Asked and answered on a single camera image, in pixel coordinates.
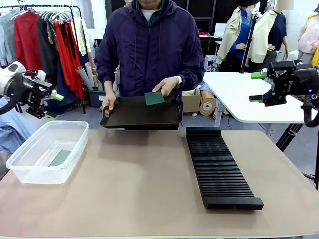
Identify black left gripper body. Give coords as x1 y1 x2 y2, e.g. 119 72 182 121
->
21 79 54 119

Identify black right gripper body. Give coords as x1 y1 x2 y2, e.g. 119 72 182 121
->
263 60 319 108

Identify black plastic tray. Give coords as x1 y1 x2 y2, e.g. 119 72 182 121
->
100 95 184 131

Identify green PCB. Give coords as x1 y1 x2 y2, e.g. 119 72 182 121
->
48 149 73 168
144 90 166 107

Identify person's left forearm purple sleeve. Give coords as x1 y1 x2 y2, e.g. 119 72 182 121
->
174 49 205 88

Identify person's right forearm purple sleeve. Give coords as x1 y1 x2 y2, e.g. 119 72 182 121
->
94 44 121 99

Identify person's right hand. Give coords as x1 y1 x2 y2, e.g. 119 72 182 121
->
100 95 117 118

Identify person's left hand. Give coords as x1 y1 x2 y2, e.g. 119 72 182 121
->
152 76 180 97

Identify white side table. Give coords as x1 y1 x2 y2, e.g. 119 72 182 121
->
202 71 313 124

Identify dark blue hanging skirt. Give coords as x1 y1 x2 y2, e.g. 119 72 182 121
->
56 62 78 107

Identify grey bin with paper rolls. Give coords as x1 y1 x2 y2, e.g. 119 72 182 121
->
76 61 105 108

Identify light blue cloth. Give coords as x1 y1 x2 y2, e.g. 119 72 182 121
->
0 97 37 153

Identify long red hanging dress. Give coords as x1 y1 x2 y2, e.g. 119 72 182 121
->
53 21 85 100

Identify mannequin in cream jacket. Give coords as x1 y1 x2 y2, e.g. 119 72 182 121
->
248 0 289 64

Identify mannequin in beige coat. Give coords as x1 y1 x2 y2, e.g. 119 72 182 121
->
215 0 255 66

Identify mannequin in pink top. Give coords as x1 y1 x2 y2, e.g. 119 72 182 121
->
297 14 319 66

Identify black tripod legs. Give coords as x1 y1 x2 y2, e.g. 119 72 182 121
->
275 122 304 153

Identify dark hanging coat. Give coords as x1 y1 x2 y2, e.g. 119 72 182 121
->
36 15 59 80

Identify red hanging jacket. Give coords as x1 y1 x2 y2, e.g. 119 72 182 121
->
13 10 43 73

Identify clear plastic storage box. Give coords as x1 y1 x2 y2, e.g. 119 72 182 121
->
5 120 90 185

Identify cream hanging garment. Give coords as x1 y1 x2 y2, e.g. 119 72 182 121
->
73 16 88 57

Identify brown cardboard box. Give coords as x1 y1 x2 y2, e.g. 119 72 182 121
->
182 89 202 115

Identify black metal clothes rack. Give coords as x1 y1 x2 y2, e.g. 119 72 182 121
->
0 4 88 115

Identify grey hanging garment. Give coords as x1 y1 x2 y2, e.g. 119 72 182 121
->
0 9 17 65

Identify black slotted PCB rack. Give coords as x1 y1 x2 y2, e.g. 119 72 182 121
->
185 126 264 210

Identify person in purple jacket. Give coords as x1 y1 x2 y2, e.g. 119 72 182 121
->
94 0 205 98

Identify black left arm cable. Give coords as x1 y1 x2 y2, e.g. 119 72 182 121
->
0 73 25 116

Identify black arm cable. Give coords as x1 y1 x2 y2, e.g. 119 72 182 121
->
0 73 25 116
302 94 319 128

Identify black camera stand pole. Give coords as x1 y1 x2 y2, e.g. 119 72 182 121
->
239 11 259 74

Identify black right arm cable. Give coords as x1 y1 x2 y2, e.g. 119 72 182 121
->
302 94 319 128

